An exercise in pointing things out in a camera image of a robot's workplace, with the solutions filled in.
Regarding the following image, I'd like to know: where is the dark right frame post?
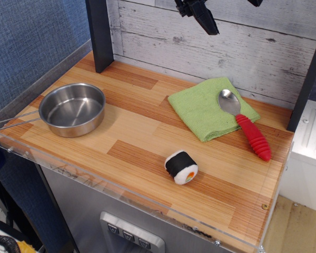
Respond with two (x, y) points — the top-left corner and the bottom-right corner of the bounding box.
(287, 49), (316, 132)

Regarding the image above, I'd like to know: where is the stainless steel pot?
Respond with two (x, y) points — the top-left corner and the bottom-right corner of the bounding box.
(0, 83), (106, 138)

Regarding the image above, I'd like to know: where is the red handled metal spoon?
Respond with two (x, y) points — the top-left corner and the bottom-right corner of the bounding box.
(218, 89), (271, 161)

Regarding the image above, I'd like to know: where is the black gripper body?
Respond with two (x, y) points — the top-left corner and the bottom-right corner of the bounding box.
(175, 0), (208, 17)

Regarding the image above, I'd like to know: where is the plush sushi roll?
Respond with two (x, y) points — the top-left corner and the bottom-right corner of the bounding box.
(164, 150), (199, 185)

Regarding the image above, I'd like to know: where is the white metal side unit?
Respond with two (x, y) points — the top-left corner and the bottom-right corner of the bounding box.
(279, 100), (316, 210)

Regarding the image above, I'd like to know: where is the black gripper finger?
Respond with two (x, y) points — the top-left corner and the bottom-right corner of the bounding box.
(190, 2), (219, 35)
(248, 0), (263, 6)

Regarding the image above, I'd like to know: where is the dark frame post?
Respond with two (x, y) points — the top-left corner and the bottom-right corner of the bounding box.
(287, 49), (316, 132)
(85, 0), (114, 73)

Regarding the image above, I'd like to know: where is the dark left frame post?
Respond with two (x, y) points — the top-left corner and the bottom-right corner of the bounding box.
(85, 0), (114, 73)

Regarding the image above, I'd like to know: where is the yellow black bag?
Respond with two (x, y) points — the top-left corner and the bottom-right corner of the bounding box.
(0, 235), (37, 253)

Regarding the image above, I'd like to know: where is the green folded cloth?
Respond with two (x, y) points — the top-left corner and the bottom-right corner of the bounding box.
(168, 77), (261, 142)

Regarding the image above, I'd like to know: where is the clear acrylic table guard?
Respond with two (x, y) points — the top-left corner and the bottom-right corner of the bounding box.
(0, 123), (293, 252)

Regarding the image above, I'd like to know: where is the silver button control panel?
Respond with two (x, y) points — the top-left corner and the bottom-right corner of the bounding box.
(100, 211), (165, 252)

